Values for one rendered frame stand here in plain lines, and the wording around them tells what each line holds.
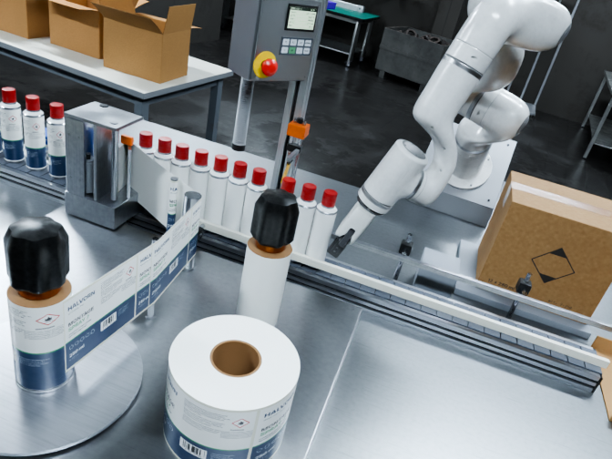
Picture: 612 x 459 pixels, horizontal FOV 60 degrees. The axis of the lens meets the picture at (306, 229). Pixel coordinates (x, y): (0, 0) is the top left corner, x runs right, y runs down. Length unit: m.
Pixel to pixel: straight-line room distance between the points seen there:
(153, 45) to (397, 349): 2.05
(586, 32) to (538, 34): 6.90
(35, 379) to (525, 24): 1.12
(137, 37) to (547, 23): 2.07
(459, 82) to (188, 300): 0.72
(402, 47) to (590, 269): 6.19
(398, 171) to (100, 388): 0.71
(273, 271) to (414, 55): 6.52
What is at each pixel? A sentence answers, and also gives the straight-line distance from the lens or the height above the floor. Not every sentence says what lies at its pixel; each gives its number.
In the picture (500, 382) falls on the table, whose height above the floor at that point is 0.83.
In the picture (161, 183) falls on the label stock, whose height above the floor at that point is 1.02.
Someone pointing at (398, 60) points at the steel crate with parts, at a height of 0.29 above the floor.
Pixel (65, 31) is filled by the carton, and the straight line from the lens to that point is 3.29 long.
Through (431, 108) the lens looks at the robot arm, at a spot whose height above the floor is 1.34.
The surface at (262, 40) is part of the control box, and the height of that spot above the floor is 1.38.
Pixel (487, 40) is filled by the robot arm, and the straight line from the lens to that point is 1.16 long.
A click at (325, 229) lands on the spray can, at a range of 1.27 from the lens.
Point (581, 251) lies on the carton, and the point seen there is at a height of 1.05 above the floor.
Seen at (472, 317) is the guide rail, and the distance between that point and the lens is 1.30.
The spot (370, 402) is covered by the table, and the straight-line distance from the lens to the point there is 1.11.
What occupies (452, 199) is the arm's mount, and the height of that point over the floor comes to 0.89.
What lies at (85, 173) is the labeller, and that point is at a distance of 1.36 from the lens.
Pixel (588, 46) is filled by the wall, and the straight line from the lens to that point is 8.19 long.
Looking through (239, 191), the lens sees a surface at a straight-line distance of 1.31.
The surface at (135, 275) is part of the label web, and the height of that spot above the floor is 1.02.
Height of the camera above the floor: 1.61
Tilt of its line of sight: 29 degrees down
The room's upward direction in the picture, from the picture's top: 13 degrees clockwise
